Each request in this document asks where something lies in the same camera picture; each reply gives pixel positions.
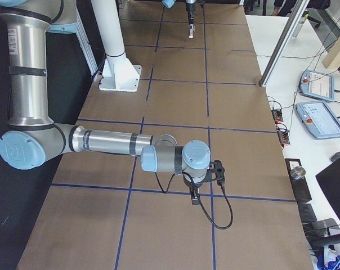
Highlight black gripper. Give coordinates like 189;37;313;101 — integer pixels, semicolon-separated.
184;174;202;205
186;2;195;25

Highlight brass PPR valve white ends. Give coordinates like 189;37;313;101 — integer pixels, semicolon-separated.
189;24;195;39

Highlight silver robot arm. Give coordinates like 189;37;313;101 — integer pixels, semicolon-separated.
162;0;205;26
0;18;91;215

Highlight brown paper table cover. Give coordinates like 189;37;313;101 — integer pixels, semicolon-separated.
16;0;316;270

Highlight metal cylinder weight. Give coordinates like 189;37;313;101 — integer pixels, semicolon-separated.
290;166;306;180

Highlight orange black connector strip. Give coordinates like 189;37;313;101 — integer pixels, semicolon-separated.
269;100;290;148

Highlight teach pendant near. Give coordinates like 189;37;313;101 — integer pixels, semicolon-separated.
296;101;340;140

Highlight teach pendant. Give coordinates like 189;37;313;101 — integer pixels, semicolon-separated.
299;69;335;102
296;101;340;140

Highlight teach pendant far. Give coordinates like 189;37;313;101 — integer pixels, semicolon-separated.
299;69;335;102

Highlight black computer mouse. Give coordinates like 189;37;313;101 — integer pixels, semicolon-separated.
330;151;340;163

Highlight black cable wrist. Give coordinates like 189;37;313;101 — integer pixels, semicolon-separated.
154;171;234;230

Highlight black camera mount wrist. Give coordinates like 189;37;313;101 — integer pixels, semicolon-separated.
204;160;225;187

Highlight white pedestal column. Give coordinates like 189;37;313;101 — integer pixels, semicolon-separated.
91;0;142;92

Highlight aluminium profile post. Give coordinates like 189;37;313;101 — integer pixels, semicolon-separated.
259;0;309;87

